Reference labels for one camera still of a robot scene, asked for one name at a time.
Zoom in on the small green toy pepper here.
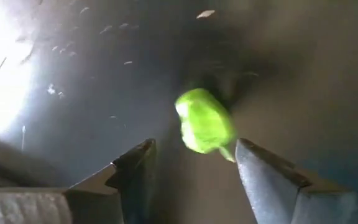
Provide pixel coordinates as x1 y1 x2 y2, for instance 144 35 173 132
174 88 237 163

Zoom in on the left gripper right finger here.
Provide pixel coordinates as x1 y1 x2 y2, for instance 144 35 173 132
234 138 358 224

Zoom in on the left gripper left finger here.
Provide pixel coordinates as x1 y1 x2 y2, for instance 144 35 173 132
0 138 157 224

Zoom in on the black table mat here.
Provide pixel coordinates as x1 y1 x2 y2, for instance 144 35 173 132
0 0 358 224

